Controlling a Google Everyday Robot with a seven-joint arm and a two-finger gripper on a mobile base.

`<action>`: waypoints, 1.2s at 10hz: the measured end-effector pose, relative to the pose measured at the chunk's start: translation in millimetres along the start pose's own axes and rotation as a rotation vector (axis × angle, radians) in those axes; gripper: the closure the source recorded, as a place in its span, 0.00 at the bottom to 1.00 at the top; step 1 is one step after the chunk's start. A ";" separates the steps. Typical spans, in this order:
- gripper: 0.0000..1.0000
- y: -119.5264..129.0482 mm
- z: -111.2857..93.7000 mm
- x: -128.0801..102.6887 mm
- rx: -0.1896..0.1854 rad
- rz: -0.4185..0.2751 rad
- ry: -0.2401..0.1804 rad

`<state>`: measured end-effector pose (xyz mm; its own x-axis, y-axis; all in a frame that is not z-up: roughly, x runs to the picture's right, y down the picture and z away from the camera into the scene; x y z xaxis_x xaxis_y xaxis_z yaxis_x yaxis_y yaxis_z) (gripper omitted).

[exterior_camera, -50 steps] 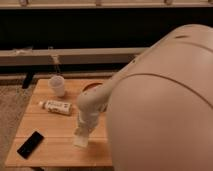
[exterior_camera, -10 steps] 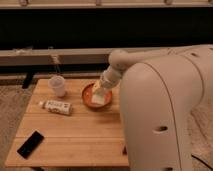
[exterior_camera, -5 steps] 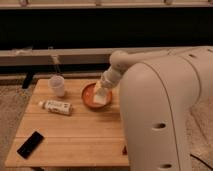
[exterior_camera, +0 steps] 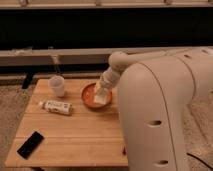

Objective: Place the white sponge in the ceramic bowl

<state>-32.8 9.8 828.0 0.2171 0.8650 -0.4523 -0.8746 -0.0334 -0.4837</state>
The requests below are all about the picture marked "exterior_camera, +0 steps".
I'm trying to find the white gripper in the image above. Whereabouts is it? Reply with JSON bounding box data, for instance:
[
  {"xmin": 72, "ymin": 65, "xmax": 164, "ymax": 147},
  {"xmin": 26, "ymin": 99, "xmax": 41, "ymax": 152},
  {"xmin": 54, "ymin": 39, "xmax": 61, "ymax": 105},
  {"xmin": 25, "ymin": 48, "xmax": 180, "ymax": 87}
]
[{"xmin": 96, "ymin": 67, "xmax": 120, "ymax": 93}]

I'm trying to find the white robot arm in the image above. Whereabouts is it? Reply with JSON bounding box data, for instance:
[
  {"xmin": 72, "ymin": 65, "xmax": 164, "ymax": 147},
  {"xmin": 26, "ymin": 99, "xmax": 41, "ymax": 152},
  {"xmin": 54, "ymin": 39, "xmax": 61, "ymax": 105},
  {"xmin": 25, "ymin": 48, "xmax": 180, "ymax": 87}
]
[{"xmin": 100, "ymin": 47, "xmax": 213, "ymax": 171}]

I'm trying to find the orange ceramic bowl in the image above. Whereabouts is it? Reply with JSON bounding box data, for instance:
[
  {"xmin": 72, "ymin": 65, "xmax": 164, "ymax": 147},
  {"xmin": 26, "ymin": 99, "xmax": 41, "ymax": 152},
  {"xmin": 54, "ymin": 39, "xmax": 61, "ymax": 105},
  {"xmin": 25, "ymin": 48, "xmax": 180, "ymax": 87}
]
[{"xmin": 81, "ymin": 83, "xmax": 113, "ymax": 109}]

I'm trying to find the white plastic cup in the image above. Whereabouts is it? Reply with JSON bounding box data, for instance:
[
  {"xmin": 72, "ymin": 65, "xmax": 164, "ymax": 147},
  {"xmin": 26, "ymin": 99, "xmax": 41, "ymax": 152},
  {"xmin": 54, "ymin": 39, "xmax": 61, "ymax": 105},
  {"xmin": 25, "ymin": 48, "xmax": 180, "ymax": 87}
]
[{"xmin": 48, "ymin": 75, "xmax": 65, "ymax": 97}]

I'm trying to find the white lying bottle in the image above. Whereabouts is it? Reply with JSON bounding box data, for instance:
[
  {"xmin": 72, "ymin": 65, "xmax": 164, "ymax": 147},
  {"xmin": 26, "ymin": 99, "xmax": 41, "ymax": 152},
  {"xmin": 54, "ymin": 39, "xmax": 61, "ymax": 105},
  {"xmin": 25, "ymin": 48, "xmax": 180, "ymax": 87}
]
[{"xmin": 39, "ymin": 100, "xmax": 72, "ymax": 115}]

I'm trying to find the wooden table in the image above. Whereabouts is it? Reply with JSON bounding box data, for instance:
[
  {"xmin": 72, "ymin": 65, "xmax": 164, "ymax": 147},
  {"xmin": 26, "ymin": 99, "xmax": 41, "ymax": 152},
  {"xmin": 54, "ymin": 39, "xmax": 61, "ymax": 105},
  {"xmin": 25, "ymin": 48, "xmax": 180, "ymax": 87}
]
[{"xmin": 5, "ymin": 79, "xmax": 128, "ymax": 167}]

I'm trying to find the black remote control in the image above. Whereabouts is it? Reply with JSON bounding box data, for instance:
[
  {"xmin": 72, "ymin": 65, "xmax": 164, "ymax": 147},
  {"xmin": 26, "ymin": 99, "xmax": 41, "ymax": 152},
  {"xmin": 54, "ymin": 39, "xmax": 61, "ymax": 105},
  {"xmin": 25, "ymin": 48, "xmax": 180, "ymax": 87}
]
[{"xmin": 17, "ymin": 131, "xmax": 44, "ymax": 159}]

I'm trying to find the grey wall rail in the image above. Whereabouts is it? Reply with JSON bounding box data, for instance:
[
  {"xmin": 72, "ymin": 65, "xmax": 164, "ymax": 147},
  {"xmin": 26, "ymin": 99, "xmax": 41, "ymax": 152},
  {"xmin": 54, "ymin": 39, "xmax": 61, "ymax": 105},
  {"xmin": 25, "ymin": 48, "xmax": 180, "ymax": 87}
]
[{"xmin": 0, "ymin": 47, "xmax": 169, "ymax": 66}]

